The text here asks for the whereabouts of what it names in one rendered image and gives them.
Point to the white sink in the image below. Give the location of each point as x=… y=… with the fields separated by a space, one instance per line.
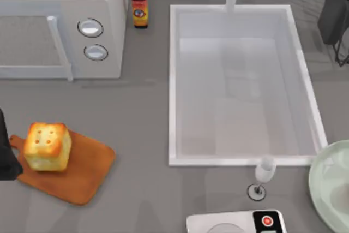
x=240 y=91

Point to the round microwave knob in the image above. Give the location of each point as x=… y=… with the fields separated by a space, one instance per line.
x=90 y=27
x=95 y=52

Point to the dark sauce bottle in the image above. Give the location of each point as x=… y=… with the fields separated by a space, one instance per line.
x=140 y=6

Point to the clear wine glass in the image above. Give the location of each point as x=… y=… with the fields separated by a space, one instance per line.
x=264 y=173

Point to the wooden cutting board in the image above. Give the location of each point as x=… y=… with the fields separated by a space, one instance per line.
x=81 y=173

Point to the toasted bread cube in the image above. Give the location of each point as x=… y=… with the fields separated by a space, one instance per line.
x=47 y=146

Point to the white kitchen scale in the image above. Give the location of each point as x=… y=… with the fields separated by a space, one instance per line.
x=237 y=222

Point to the pale microwave oven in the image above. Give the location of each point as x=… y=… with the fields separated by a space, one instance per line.
x=62 y=25

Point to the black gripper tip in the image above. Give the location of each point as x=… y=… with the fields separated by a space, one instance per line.
x=6 y=151

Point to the pale green plate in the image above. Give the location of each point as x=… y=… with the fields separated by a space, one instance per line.
x=331 y=186

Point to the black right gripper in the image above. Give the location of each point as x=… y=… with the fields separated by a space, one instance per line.
x=334 y=12

